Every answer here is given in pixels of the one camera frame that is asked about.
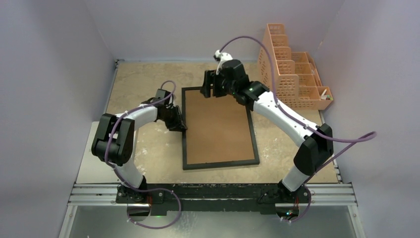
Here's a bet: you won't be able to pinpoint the black picture frame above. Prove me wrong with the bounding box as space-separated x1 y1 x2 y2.
181 86 261 171

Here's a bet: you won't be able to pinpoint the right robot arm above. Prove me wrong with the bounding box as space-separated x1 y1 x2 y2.
200 59 334 202

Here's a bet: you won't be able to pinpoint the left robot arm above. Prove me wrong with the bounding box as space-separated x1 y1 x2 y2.
91 89 187 203

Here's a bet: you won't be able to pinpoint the orange plastic organizer basket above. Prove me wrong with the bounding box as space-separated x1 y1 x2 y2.
258 23 333 110

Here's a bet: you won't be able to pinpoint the small items in organizer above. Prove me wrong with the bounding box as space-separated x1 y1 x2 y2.
320 88 332 100

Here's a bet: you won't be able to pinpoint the white sheet on table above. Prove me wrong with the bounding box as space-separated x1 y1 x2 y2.
76 120 139 184

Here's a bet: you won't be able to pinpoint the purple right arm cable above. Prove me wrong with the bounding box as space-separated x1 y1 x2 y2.
213 36 377 224

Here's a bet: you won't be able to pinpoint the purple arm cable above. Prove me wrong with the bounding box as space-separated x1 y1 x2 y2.
104 80 182 230
213 36 377 224

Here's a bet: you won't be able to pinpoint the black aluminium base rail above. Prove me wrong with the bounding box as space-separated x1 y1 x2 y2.
68 183 357 216

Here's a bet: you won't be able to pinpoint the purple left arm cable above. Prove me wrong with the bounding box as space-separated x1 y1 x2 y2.
104 80 182 230

